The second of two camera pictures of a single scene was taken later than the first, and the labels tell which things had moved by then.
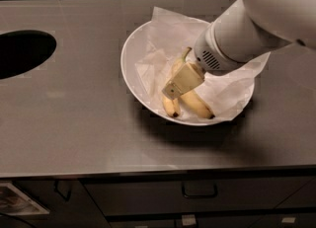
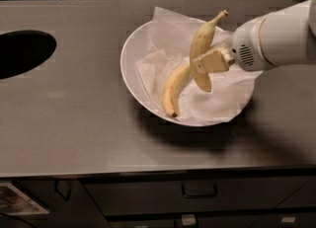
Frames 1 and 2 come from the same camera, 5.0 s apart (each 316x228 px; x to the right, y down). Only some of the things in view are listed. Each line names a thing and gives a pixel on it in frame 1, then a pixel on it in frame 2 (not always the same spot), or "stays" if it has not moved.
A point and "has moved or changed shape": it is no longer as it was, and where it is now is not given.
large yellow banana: x=192 y=98 has moved or changed shape
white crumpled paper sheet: x=169 y=39 stays
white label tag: x=189 y=219 stays
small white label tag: x=288 y=220 stays
